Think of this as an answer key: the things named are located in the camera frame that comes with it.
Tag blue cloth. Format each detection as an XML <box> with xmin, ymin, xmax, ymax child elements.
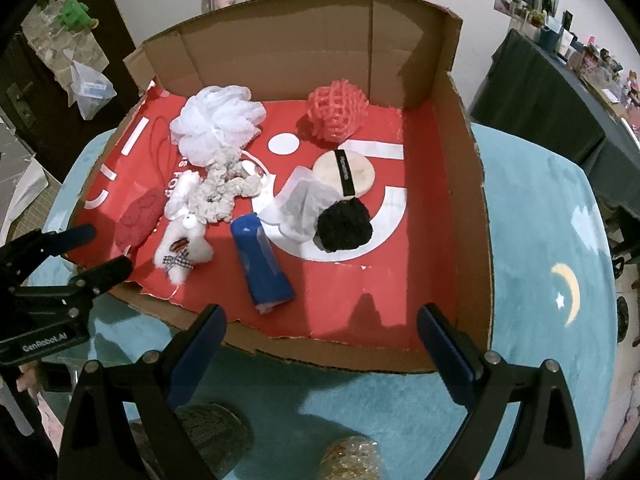
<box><xmin>230</xmin><ymin>212</ymin><xmax>295</xmax><ymax>314</ymax></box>

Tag red knitted pouch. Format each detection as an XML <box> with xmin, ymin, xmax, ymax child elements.
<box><xmin>114</xmin><ymin>115</ymin><xmax>177</xmax><ymax>254</ymax></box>

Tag white fluffy bunny scrunchie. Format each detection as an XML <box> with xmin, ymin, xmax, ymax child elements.
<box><xmin>153</xmin><ymin>170</ymin><xmax>214</xmax><ymax>287</ymax></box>

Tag translucent white sachet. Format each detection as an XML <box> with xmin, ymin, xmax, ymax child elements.
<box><xmin>256</xmin><ymin>166</ymin><xmax>345</xmax><ymax>244</ymax></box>

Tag cream knitted scrunchie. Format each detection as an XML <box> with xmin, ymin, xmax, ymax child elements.
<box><xmin>186</xmin><ymin>146</ymin><xmax>262</xmax><ymax>224</ymax></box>

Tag black fluffy pompom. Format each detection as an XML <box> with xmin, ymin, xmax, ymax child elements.
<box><xmin>316</xmin><ymin>197</ymin><xmax>373</xmax><ymax>252</ymax></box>

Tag beige powder puff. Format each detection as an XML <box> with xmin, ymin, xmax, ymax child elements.
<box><xmin>311</xmin><ymin>148</ymin><xmax>375</xmax><ymax>198</ymax></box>

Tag white mesh bath pouf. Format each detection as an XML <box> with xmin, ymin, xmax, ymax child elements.
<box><xmin>169</xmin><ymin>84</ymin><xmax>267</xmax><ymax>167</ymax></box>

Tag red mesh bath pouf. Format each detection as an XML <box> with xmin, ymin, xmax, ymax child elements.
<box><xmin>306</xmin><ymin>79</ymin><xmax>369</xmax><ymax>143</ymax></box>

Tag person left hand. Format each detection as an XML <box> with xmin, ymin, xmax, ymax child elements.
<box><xmin>16</xmin><ymin>360</ymin><xmax>41</xmax><ymax>399</ymax></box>

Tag large glass jar metal lid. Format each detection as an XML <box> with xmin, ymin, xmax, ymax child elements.
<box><xmin>177</xmin><ymin>402</ymin><xmax>254</xmax><ymax>479</ymax></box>

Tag small jar golden capsules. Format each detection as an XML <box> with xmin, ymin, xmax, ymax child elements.
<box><xmin>317</xmin><ymin>436</ymin><xmax>387</xmax><ymax>480</ymax></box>

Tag plastic bag on door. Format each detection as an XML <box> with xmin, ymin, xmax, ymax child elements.
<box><xmin>70</xmin><ymin>61</ymin><xmax>117</xmax><ymax>120</ymax></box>

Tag cardboard box red lining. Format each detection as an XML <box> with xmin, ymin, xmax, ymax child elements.
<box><xmin>70</xmin><ymin>0</ymin><xmax>492</xmax><ymax>373</ymax></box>

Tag hanging organizer on door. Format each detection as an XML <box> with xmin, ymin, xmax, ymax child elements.
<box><xmin>21</xmin><ymin>0</ymin><xmax>110</xmax><ymax>106</ymax></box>

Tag green plush toy on door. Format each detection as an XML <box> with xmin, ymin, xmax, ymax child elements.
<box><xmin>56</xmin><ymin>0</ymin><xmax>99</xmax><ymax>32</ymax></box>

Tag dark cloth side table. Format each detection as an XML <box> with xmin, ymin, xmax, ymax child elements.
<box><xmin>470</xmin><ymin>30</ymin><xmax>639</xmax><ymax>217</ymax></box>

